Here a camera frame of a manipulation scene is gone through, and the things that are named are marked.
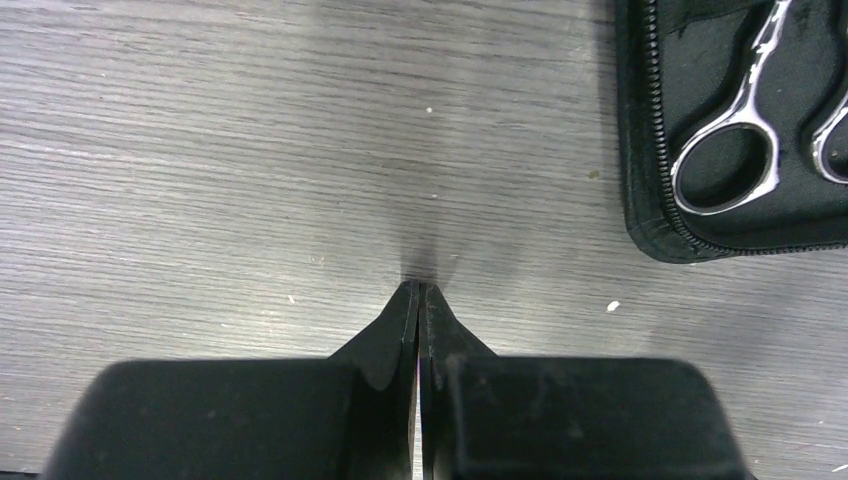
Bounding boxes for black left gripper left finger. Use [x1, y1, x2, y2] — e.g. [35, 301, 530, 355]
[43, 281, 420, 479]

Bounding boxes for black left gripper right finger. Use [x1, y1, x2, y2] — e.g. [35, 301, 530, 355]
[419, 283, 751, 479]

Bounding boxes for silver hair scissors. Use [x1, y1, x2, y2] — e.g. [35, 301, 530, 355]
[670, 1, 847, 217]

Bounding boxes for black zip tool case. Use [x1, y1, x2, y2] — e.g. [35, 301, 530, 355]
[615, 0, 847, 263]

